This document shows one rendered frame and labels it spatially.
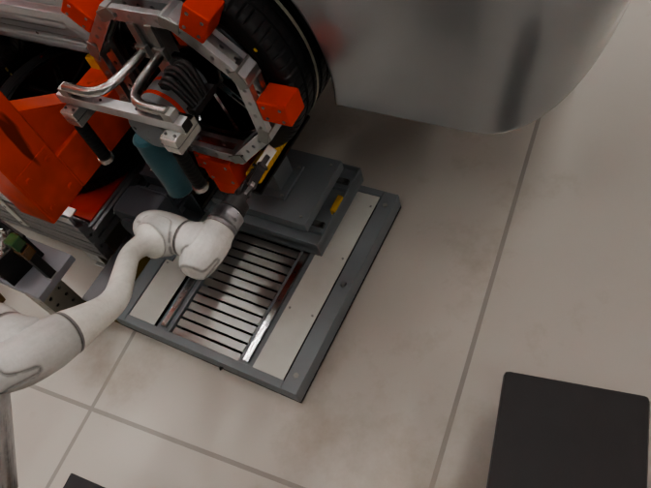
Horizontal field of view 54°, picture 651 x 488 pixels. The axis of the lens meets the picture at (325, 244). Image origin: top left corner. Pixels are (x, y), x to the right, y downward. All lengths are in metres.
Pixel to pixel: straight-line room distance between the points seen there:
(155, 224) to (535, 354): 1.22
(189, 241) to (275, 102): 0.42
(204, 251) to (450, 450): 0.95
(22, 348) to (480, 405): 1.32
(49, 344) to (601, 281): 1.67
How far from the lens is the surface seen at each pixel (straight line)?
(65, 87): 1.78
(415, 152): 2.61
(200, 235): 1.70
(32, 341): 1.37
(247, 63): 1.63
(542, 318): 2.19
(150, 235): 1.74
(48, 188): 2.17
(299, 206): 2.25
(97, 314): 1.46
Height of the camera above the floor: 1.96
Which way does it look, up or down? 55 degrees down
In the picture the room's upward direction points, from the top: 22 degrees counter-clockwise
